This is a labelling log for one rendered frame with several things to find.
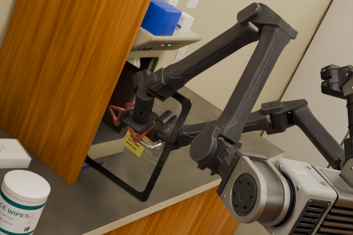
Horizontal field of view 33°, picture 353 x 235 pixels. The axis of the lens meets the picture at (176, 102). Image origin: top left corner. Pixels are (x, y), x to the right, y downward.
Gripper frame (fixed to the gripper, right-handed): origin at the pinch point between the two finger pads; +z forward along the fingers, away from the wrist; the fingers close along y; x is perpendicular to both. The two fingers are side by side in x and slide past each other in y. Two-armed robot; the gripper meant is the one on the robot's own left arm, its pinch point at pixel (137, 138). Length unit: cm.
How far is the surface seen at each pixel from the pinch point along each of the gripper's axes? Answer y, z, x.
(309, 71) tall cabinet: -280, 148, -25
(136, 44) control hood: -13.2, -22.2, -15.1
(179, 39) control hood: -29.7, -19.5, -9.3
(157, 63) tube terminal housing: -35.5, 0.5, -19.4
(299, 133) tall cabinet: -259, 192, -7
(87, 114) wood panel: 4.7, -1.2, -17.5
